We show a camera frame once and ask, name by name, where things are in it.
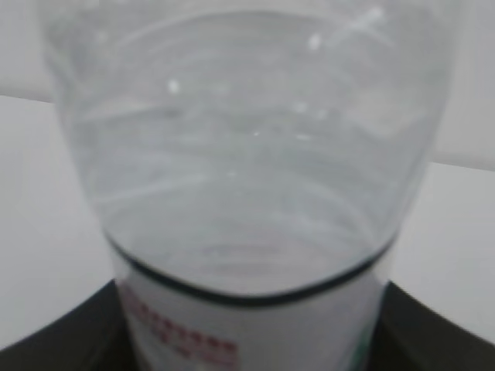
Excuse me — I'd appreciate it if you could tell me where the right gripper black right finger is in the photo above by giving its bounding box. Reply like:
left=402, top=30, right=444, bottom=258
left=366, top=284, right=494, bottom=371

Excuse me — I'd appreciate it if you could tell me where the clear plastic water bottle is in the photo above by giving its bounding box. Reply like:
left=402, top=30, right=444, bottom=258
left=35, top=1, right=464, bottom=370

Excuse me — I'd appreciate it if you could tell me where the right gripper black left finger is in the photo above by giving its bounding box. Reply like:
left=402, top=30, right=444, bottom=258
left=1, top=281, right=138, bottom=370

